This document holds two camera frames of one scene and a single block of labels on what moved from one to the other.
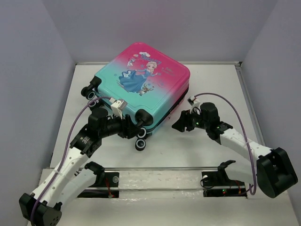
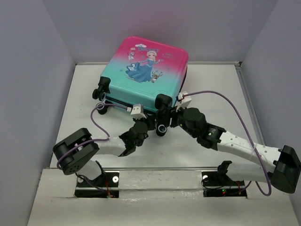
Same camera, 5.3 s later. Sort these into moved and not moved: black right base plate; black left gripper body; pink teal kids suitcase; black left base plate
Moved: pink teal kids suitcase; black left gripper body
Not moved: black left base plate; black right base plate
